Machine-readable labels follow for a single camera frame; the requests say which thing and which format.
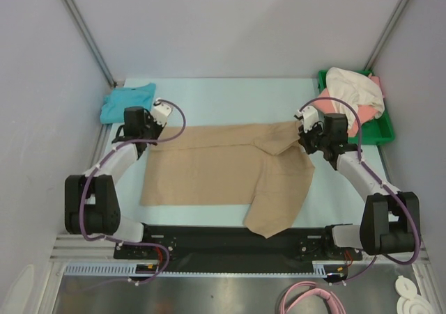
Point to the white t-shirt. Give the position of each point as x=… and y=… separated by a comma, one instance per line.
x=355, y=89

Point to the aluminium frame post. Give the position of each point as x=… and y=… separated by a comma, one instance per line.
x=386, y=33
x=92, y=46

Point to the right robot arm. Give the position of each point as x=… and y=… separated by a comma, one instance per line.
x=391, y=218

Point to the white slotted cable duct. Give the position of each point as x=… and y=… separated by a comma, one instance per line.
x=207, y=268

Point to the tan t-shirt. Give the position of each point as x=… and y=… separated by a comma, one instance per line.
x=261, y=165

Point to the right aluminium frame post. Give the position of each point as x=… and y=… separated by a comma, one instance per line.
x=386, y=33

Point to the pink t-shirt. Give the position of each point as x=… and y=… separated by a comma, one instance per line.
x=365, y=112

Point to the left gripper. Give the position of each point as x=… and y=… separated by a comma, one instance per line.
x=149, y=119

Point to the white object bottom left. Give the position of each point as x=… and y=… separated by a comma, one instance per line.
x=19, y=292

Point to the white round discs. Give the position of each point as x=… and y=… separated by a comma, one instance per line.
x=410, y=302

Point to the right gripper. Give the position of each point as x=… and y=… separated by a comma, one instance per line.
x=308, y=141

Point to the folded teal t-shirt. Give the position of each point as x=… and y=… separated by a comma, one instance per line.
x=119, y=99

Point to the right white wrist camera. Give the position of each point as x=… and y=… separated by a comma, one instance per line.
x=308, y=116

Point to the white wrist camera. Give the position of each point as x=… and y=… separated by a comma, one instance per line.
x=160, y=112
x=308, y=116

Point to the left aluminium frame post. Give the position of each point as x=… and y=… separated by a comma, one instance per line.
x=92, y=46

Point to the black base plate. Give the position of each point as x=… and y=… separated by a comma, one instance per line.
x=236, y=259

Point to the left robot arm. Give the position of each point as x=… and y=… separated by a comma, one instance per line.
x=91, y=201

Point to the green plastic tray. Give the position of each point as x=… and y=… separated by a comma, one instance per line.
x=375, y=132

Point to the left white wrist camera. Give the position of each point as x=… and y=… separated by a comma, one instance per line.
x=160, y=112

